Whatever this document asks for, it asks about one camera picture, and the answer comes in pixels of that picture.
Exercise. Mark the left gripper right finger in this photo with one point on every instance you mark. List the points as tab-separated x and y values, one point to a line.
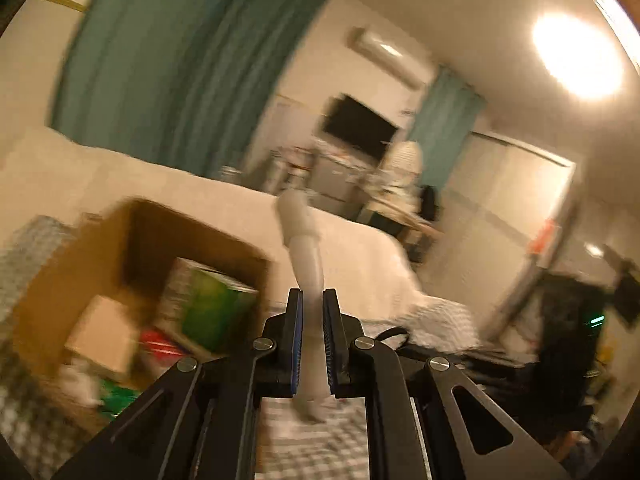
425	419

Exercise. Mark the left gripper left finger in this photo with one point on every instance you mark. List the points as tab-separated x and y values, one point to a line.
200	420

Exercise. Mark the white plastic bottle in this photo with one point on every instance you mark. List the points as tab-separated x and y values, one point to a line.
302	238

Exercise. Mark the green foil packet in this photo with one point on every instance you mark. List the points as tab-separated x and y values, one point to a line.
115	398

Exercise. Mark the checkered bed sheet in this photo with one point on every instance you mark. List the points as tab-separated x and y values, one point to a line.
44	439

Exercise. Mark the green white medicine box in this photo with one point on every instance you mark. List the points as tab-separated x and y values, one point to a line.
200	308

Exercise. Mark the brown cardboard box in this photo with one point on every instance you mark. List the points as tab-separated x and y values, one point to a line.
125	254

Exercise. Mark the white louvered wardrobe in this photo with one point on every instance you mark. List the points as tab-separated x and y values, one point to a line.
498	208

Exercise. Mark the wooden dressing table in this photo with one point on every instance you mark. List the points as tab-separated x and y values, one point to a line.
413	226

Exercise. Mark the white vanity mirror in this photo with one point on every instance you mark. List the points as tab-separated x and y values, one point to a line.
401	167

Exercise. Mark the cream quilted blanket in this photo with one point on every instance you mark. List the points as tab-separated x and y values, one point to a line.
42	172

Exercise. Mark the teal curtain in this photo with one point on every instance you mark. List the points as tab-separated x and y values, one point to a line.
446	116
179	83

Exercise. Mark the round ceiling light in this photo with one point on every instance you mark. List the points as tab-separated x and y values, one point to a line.
580	56

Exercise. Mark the black wall television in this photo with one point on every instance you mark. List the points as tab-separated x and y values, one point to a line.
350	121

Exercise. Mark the wall air conditioner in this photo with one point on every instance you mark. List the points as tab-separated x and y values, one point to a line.
390	59

